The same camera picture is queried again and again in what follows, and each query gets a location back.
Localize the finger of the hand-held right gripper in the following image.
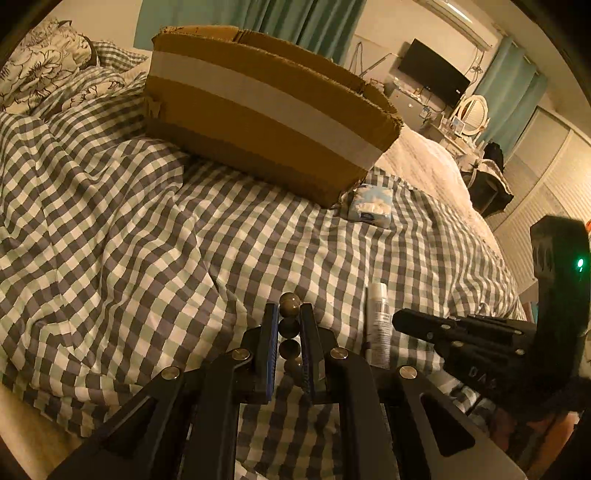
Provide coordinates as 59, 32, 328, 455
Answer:
392, 308, 529, 358

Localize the white spray bottle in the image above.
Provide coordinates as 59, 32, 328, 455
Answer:
365, 282, 393, 370

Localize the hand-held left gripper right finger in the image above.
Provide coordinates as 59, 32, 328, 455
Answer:
299, 302, 529, 480

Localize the teal window curtain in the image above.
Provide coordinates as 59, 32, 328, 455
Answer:
473, 34, 552, 162

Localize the person's right hand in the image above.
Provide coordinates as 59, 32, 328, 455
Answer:
492, 404, 580, 469

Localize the floral pillow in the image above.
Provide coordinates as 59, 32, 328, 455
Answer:
0, 18, 127, 114

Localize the cream fleece blanket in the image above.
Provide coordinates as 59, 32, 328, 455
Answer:
379, 124, 504, 259

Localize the white oval mirror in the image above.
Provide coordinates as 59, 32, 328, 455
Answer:
452, 95, 490, 139

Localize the white air conditioner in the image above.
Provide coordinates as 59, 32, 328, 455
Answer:
422, 0, 492, 49

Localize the brown cardboard box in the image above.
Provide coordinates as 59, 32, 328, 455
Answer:
143, 25, 404, 208

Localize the grey checkered duvet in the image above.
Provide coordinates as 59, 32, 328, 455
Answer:
0, 39, 527, 480

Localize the black wall television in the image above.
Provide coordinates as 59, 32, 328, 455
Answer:
397, 39, 472, 107

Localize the green curtain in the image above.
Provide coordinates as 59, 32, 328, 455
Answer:
136, 0, 368, 65

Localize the dark bead bracelet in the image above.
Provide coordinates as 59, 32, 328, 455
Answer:
278, 292, 303, 377

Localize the white louvered wardrobe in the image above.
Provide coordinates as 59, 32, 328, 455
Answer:
485, 104, 591, 296

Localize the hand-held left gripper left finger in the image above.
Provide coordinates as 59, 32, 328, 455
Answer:
46, 302, 280, 480

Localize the grey mini fridge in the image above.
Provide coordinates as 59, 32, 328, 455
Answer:
385, 83, 428, 121

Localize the blue and white tissue pack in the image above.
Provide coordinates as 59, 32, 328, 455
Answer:
344, 182, 395, 228

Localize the white vanity table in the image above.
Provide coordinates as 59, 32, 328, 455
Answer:
418, 115, 483, 160

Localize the dark chair with cloth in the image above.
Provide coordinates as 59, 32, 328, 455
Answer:
464, 143, 515, 217

